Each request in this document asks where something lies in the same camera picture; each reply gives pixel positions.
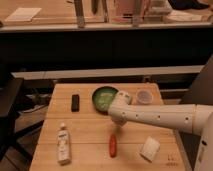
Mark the grey metal post left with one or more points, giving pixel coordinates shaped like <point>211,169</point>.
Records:
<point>79,13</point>

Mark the black rectangular block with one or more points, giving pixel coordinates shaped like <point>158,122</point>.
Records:
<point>75,105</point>

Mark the grey metal post right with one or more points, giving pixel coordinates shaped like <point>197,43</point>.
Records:
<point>136,17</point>

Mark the white lotion bottle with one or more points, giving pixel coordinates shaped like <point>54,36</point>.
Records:
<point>63,147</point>

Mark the grey metal rail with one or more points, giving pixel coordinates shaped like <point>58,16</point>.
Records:
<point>39,75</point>

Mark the white paper cup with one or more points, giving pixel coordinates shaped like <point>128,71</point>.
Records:
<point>144,97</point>

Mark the grey metal post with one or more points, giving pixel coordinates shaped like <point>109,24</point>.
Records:
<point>79,13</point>
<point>136,17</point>

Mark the red chili pepper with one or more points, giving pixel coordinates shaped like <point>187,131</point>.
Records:
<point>112,145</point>

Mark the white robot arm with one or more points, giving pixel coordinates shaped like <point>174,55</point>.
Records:
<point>189,118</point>

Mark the white paper sheet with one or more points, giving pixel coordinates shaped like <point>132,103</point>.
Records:
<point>23,14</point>

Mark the green ceramic bowl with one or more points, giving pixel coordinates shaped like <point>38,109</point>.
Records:
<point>102,97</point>

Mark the black office chair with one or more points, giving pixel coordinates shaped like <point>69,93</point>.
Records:
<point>12,101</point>

